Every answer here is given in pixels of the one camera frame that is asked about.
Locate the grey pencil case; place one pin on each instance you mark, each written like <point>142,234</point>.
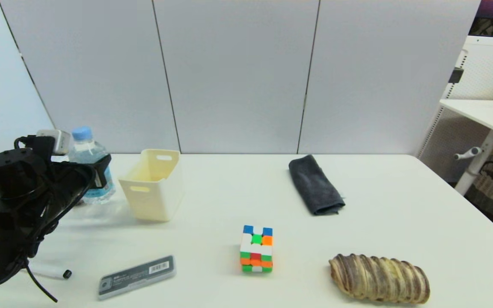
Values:
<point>137,276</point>

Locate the white marker black cap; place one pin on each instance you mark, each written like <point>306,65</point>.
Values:
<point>54,272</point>

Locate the black clip on pegboard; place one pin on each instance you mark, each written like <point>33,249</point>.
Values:
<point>455,76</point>

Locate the brown striped bread loaf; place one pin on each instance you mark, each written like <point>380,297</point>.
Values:
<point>379,278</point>

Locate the white side table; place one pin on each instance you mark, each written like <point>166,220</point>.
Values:
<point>486,113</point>

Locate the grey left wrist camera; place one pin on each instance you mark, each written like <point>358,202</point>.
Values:
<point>56,141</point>

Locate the cream plastic storage bin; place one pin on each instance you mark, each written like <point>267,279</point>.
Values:
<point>161,196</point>

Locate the white pegboard panel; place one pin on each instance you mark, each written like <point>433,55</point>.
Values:
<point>486,68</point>

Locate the folded dark grey towel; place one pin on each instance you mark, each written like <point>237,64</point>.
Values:
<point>315,188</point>

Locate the multicoloured puzzle cube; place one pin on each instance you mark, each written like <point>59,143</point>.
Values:
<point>256,250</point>

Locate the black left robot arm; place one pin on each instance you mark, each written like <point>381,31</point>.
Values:
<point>11,175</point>

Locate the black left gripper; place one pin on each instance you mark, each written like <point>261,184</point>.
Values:
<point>69,186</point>

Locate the clear water bottle blue label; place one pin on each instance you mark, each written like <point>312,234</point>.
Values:
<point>86,147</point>

